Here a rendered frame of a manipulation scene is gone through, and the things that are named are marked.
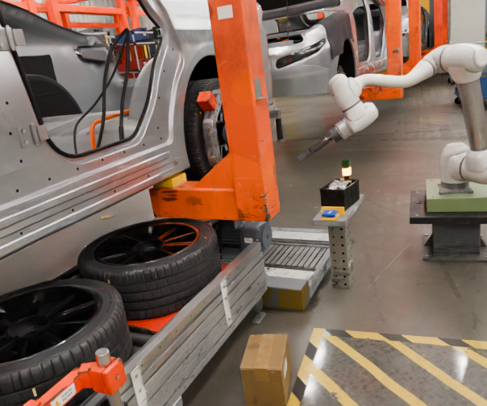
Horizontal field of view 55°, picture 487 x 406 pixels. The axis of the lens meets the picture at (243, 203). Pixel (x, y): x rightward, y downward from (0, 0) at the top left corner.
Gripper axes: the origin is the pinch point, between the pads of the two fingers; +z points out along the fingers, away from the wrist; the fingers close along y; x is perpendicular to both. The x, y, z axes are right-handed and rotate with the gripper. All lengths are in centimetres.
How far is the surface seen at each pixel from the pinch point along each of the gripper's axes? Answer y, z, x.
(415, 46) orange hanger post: 518, -231, 140
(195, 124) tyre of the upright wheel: 6, 40, 49
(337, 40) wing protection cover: 275, -96, 135
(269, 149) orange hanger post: -17.5, 11.9, 8.6
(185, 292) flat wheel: -42, 74, -29
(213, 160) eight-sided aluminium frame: 15, 44, 29
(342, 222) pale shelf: 0.6, 2.6, -38.4
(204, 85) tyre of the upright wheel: 15, 25, 68
